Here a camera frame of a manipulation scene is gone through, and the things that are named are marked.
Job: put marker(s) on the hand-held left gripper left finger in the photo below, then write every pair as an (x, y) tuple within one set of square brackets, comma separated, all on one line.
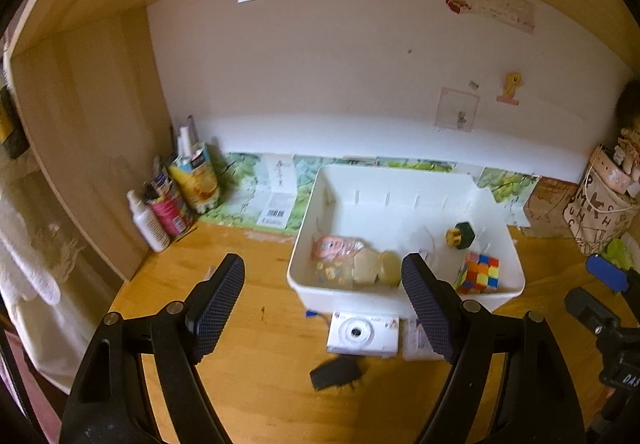
[(220, 304)]

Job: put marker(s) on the white spray bottle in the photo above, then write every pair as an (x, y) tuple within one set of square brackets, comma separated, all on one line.
[(187, 139)]

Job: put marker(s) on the green leaf-print mat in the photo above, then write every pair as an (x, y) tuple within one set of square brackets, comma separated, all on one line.
[(250, 189)]

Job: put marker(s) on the white plastic storage bin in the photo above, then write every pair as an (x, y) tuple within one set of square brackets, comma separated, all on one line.
[(400, 184)]

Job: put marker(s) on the colourful puzzle cube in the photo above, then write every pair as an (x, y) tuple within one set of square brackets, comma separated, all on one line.
[(477, 271)]

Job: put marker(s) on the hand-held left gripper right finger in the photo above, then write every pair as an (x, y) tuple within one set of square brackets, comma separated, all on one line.
[(427, 304)]

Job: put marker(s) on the white compact camera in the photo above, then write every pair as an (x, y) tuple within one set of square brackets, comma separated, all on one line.
[(360, 334)]

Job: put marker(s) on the clear box with label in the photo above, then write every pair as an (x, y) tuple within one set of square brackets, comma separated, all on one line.
[(412, 339)]

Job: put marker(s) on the round beige tin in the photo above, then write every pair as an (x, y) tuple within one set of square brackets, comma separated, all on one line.
[(391, 266)]

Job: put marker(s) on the pink square paper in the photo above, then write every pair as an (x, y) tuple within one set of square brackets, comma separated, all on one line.
[(457, 108)]

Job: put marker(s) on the clear case with stickers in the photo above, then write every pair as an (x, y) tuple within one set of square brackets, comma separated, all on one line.
[(332, 272)]

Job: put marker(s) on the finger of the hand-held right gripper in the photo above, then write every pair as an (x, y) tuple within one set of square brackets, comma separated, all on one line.
[(590, 309), (607, 273)]

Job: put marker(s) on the beige printed bag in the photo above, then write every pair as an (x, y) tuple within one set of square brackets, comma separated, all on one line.
[(595, 209)]

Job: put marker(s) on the red wall sticker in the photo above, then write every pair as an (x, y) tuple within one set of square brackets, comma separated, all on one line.
[(455, 0)]

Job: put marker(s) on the green and gold bottle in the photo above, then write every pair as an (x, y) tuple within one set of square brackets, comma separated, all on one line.
[(462, 231)]

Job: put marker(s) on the white plastic bottle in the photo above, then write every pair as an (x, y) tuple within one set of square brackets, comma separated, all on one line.
[(150, 224)]

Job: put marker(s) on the black power adapter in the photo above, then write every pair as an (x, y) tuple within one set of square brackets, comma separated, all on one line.
[(332, 374)]

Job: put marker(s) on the pink shell-shaped dish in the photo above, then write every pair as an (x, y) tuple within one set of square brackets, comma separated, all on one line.
[(330, 246)]

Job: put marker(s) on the white hanging cloth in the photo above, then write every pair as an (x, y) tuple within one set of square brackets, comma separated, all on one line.
[(35, 269)]

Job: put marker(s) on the pink-labelled bottle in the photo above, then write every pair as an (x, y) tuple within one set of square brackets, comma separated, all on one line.
[(170, 209)]

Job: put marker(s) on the yellow wall sticker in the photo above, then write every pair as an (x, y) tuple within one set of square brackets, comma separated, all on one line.
[(515, 87)]

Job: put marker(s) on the wooden shelf frame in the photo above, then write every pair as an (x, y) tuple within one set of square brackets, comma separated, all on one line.
[(90, 124)]

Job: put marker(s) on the green tissue pack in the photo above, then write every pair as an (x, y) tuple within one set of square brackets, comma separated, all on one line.
[(620, 251)]

